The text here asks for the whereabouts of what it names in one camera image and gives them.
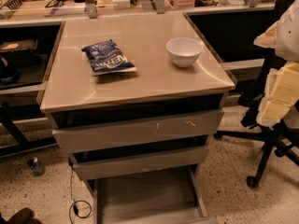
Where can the blue chip bag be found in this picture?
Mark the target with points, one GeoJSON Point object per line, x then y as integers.
{"type": "Point", "coordinates": [106, 58]}

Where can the bottom drawer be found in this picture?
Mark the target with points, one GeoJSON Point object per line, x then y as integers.
{"type": "Point", "coordinates": [159, 197]}

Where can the white bowl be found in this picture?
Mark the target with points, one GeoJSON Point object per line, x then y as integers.
{"type": "Point", "coordinates": [183, 51]}

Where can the small blue floor object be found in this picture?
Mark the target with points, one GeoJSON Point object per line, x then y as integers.
{"type": "Point", "coordinates": [36, 166]}

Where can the top drawer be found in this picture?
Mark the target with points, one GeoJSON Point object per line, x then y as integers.
{"type": "Point", "coordinates": [137, 131]}

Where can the drawer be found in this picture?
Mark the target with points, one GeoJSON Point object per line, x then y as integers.
{"type": "Point", "coordinates": [137, 131]}
{"type": "Point", "coordinates": [159, 197]}
{"type": "Point", "coordinates": [141, 163]}

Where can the grey metal post left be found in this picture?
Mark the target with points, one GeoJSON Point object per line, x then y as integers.
{"type": "Point", "coordinates": [91, 9]}

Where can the black office chair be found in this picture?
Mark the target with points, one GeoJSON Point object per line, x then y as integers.
{"type": "Point", "coordinates": [280, 139]}

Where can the black coil spring holder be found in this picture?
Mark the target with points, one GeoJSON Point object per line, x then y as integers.
{"type": "Point", "coordinates": [9, 7]}

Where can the grey drawer cabinet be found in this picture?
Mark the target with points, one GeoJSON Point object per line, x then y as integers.
{"type": "Point", "coordinates": [74, 97]}

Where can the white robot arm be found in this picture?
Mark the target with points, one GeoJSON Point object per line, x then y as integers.
{"type": "Point", "coordinates": [281, 90]}

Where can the middle drawer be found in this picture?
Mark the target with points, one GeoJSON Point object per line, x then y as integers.
{"type": "Point", "coordinates": [141, 163]}

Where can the brown shoe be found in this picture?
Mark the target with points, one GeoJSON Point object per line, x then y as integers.
{"type": "Point", "coordinates": [24, 216]}

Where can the black table leg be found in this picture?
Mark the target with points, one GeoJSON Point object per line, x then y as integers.
{"type": "Point", "coordinates": [8, 114]}

